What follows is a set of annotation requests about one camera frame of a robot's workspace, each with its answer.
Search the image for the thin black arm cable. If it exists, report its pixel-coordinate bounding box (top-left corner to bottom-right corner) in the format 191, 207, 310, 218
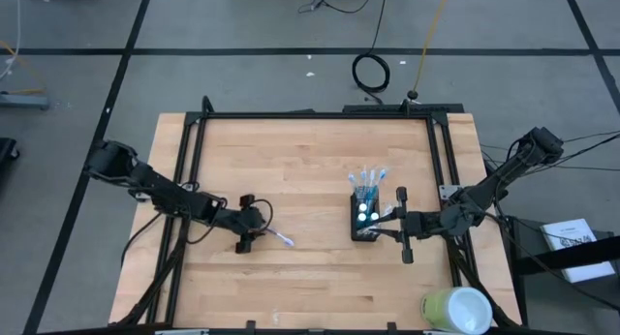
503, 134, 620, 181
479, 130, 620, 152

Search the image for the coiled black cable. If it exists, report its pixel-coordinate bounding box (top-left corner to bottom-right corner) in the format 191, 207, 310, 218
351, 0, 391, 107

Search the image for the black aluminium table frame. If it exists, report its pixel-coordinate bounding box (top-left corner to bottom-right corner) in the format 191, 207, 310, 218
108, 95, 523, 335

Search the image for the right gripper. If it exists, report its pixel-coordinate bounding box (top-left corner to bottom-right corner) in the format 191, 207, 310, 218
373, 186, 440, 265

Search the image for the orange floor cable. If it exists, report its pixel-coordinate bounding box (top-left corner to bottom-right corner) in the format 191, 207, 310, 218
0, 39, 48, 96

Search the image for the grey metal floor base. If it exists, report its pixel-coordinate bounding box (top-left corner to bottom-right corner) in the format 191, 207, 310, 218
0, 92, 50, 111

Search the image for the black wire basket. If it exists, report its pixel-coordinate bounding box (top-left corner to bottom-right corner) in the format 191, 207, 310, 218
349, 188, 382, 243

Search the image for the black floor equipment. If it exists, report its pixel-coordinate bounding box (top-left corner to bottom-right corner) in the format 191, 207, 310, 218
0, 137, 20, 176

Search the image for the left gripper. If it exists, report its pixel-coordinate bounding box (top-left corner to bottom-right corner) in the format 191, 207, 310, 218
220, 193, 275, 255

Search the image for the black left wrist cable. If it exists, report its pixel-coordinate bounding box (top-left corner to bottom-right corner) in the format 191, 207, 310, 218
251, 198, 275, 232

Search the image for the white floor cable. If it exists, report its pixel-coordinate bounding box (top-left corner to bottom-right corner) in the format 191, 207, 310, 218
0, 0, 22, 82

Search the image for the black side cart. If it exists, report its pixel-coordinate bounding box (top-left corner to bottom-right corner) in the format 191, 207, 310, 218
497, 214, 620, 329

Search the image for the black power strip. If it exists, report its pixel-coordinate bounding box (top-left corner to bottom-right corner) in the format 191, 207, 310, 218
341, 102, 465, 115

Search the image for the thin black floor cable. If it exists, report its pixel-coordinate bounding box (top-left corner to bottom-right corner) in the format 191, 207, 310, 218
297, 0, 380, 15

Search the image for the long yellow cable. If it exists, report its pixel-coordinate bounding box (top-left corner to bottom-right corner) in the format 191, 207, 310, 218
412, 0, 454, 93

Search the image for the white booklet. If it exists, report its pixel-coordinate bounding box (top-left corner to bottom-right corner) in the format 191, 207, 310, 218
539, 217, 617, 284

